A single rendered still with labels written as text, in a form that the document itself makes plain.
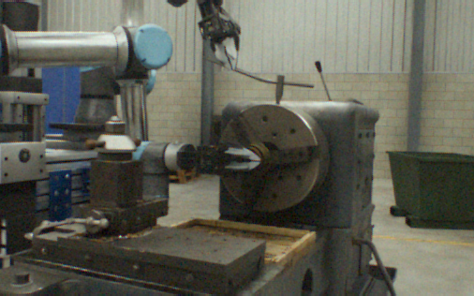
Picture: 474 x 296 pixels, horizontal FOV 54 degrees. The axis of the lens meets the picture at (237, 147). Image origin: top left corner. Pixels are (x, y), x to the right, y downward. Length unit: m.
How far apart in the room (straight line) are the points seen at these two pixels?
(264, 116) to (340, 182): 0.31
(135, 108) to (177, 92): 10.77
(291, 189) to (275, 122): 0.20
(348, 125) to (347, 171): 0.14
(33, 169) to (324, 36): 10.56
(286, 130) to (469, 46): 10.46
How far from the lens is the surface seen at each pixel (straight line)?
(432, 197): 5.85
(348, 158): 1.46
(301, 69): 11.46
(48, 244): 0.93
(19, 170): 1.21
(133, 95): 1.41
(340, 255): 1.51
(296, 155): 1.29
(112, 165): 0.86
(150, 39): 1.26
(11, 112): 1.53
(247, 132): 1.32
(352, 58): 11.43
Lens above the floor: 1.18
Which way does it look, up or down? 3 degrees down
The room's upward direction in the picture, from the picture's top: 2 degrees clockwise
